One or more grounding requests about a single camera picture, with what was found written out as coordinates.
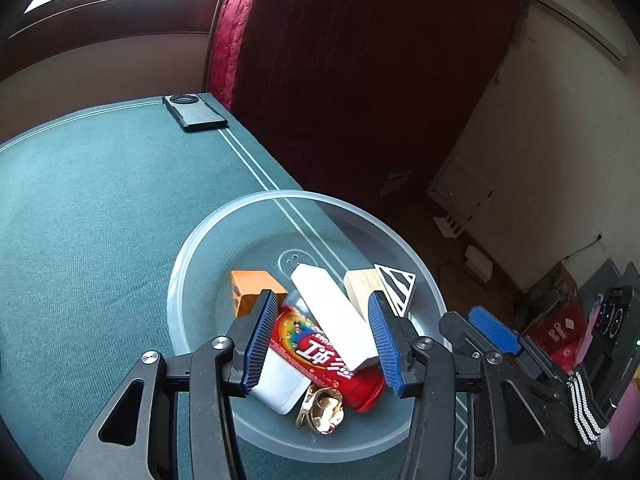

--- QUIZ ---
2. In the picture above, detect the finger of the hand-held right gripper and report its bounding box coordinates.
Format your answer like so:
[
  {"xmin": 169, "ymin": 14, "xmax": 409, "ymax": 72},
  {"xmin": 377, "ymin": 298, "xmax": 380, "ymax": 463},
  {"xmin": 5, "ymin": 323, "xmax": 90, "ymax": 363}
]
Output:
[
  {"xmin": 468, "ymin": 306, "xmax": 576, "ymax": 406},
  {"xmin": 438, "ymin": 311, "xmax": 483, "ymax": 358}
]

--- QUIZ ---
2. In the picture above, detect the green table mat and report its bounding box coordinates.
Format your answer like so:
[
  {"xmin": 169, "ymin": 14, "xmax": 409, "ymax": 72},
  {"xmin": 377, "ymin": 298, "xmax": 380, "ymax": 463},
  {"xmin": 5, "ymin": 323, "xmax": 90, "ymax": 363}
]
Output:
[{"xmin": 0, "ymin": 92, "xmax": 481, "ymax": 480}]

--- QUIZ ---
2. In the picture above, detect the light wooden block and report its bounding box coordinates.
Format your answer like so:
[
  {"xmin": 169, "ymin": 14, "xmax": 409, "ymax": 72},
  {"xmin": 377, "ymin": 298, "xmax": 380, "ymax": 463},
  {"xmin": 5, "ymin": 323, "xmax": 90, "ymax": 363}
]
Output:
[{"xmin": 344, "ymin": 268, "xmax": 388, "ymax": 313}]

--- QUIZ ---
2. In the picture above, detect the black smartphone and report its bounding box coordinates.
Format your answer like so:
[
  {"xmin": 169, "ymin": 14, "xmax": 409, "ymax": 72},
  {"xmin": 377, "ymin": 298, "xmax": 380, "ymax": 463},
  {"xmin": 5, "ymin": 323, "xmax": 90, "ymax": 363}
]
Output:
[{"xmin": 162, "ymin": 93, "xmax": 229, "ymax": 133}]

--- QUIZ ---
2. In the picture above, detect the black white striped strap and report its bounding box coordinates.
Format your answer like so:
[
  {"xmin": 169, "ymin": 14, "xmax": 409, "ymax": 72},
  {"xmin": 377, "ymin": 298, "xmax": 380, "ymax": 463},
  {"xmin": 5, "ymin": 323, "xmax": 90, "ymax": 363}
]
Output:
[{"xmin": 567, "ymin": 366, "xmax": 612, "ymax": 446}]

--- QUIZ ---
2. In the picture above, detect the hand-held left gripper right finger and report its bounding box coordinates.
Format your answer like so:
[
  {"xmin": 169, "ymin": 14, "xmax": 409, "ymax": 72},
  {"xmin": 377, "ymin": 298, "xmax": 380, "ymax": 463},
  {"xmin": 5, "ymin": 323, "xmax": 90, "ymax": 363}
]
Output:
[{"xmin": 367, "ymin": 291, "xmax": 576, "ymax": 480}]

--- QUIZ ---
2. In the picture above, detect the striped triangular block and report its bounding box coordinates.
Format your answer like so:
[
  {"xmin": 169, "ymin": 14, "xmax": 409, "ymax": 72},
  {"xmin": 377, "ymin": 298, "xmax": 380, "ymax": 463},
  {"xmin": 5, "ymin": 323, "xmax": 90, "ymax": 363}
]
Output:
[{"xmin": 374, "ymin": 263, "xmax": 417, "ymax": 317}]

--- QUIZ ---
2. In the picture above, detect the clear plastic bowl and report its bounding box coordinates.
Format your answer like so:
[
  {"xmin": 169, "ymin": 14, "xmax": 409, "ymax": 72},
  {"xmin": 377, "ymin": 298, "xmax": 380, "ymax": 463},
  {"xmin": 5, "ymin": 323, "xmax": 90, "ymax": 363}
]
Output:
[{"xmin": 167, "ymin": 189, "xmax": 448, "ymax": 463}]

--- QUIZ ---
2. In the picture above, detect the white bracket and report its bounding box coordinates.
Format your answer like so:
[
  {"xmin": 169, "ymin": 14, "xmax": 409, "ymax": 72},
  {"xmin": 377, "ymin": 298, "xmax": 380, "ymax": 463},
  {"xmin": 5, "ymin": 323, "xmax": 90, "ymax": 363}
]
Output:
[{"xmin": 432, "ymin": 212, "xmax": 468, "ymax": 240}]

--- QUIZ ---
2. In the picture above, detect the orange block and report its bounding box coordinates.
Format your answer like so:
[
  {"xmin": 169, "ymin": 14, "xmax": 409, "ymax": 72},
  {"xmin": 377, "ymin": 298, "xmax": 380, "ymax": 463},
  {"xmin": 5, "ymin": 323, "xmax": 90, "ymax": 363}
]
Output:
[{"xmin": 231, "ymin": 270, "xmax": 288, "ymax": 318}]

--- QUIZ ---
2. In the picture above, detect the small white box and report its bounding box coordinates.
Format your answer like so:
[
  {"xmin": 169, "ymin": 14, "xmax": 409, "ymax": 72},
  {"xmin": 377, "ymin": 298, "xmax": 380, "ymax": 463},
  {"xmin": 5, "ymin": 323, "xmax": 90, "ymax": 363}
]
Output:
[{"xmin": 464, "ymin": 246, "xmax": 493, "ymax": 281}]

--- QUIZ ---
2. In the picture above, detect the pink cloth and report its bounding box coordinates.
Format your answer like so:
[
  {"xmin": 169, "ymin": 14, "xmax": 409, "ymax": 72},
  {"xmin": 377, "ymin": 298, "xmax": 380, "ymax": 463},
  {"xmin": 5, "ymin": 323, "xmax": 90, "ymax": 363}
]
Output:
[{"xmin": 600, "ymin": 375, "xmax": 640, "ymax": 461}]

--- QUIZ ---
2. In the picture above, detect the red quilted curtain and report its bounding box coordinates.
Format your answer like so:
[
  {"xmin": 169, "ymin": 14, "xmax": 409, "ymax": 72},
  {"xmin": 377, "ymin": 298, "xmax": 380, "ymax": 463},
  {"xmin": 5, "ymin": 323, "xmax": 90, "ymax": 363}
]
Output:
[{"xmin": 205, "ymin": 0, "xmax": 531, "ymax": 206}]

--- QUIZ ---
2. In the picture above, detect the white panel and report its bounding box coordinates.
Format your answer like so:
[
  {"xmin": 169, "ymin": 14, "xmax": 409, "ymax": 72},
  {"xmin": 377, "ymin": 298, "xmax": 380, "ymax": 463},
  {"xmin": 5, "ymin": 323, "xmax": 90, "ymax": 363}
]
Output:
[{"xmin": 426, "ymin": 157, "xmax": 495, "ymax": 221}]

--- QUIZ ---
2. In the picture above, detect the red cardboard box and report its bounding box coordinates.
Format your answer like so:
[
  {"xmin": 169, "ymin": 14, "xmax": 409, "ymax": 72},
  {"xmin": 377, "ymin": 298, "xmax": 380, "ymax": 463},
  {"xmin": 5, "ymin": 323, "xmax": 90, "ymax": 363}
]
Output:
[{"xmin": 525, "ymin": 265, "xmax": 588, "ymax": 366}]

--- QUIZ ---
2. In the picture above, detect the red can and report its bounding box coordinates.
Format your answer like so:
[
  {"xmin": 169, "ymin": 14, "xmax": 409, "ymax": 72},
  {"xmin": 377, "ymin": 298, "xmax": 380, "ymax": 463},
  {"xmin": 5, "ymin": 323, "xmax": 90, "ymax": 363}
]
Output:
[{"xmin": 270, "ymin": 305, "xmax": 386, "ymax": 413}]

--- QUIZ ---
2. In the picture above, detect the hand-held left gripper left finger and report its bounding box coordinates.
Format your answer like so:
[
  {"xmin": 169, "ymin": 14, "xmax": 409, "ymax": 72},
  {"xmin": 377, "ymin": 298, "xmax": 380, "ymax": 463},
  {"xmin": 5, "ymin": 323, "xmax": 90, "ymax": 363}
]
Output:
[{"xmin": 62, "ymin": 289, "xmax": 278, "ymax": 480}]

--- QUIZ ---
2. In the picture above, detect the green and white block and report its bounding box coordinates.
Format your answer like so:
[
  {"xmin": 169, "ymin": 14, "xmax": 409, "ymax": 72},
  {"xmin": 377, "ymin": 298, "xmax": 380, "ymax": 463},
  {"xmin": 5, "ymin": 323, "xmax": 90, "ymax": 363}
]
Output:
[{"xmin": 250, "ymin": 347, "xmax": 312, "ymax": 415}]

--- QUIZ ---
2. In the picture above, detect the black cable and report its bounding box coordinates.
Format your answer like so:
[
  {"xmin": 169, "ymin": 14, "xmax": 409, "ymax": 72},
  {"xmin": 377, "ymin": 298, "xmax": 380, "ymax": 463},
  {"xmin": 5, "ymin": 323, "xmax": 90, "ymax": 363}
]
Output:
[{"xmin": 520, "ymin": 240, "xmax": 601, "ymax": 291}]

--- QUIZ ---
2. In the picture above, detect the white air conditioner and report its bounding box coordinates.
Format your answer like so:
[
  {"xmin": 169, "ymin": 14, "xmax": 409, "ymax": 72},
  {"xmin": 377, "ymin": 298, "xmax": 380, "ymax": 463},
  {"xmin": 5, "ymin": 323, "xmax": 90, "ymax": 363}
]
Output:
[{"xmin": 530, "ymin": 0, "xmax": 628, "ymax": 63}]

